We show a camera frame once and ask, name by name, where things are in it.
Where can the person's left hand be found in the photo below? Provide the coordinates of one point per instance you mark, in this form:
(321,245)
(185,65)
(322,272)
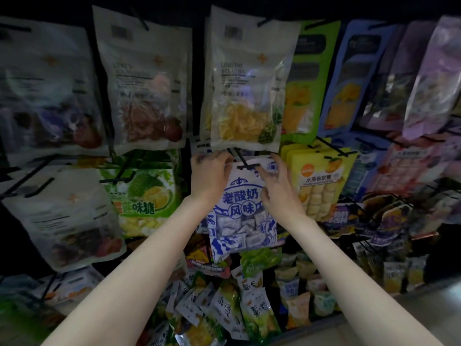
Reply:
(210,176)

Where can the person's right hand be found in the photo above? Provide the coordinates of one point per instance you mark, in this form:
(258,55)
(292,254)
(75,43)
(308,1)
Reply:
(282,198)

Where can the blue white yogurt candy bag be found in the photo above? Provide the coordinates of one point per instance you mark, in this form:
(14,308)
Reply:
(241,227)

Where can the blue yellow curvy snack bag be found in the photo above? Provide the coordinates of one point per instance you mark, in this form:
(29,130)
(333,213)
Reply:
(338,221)
(385,216)

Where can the green yellow-fruit snack bag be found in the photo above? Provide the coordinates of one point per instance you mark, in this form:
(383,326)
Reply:
(144,201)

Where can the blue fruit roll candy packet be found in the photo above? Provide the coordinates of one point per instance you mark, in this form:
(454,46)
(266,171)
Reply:
(364,169)

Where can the row of pale green pouches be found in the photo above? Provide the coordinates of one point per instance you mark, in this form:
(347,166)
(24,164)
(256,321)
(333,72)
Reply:
(306,295)

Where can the green dried mango packet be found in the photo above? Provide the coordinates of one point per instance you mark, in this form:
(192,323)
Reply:
(306,90)

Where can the clear dark-fruit snack bag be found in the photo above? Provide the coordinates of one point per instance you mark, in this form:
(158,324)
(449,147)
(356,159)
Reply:
(47,97)
(144,82)

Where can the red sliced snack bag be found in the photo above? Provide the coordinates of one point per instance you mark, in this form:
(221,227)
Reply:
(403,169)

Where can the row of white blue pouches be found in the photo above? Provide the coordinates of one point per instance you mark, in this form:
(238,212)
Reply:
(216,313)

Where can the blue dried mango packet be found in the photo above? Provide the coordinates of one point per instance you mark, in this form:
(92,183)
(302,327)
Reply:
(353,82)

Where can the row of small yellow pouches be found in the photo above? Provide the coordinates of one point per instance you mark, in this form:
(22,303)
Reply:
(403,274)

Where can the white dried fruit pouch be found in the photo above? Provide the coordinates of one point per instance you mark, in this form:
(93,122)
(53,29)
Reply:
(65,219)

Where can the cream cow candy bag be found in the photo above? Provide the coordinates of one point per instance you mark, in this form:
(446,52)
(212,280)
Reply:
(448,158)

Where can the row of green white pouches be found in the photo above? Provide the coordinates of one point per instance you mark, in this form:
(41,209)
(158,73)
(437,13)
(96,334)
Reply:
(57,288)

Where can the pink marshmallow packet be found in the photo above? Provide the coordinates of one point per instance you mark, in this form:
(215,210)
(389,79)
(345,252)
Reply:
(436,82)

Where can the person's left forearm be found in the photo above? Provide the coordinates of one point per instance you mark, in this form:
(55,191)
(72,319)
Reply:
(122,292)

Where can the person's right forearm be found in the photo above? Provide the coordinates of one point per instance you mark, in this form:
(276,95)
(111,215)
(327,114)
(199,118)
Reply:
(360,292)

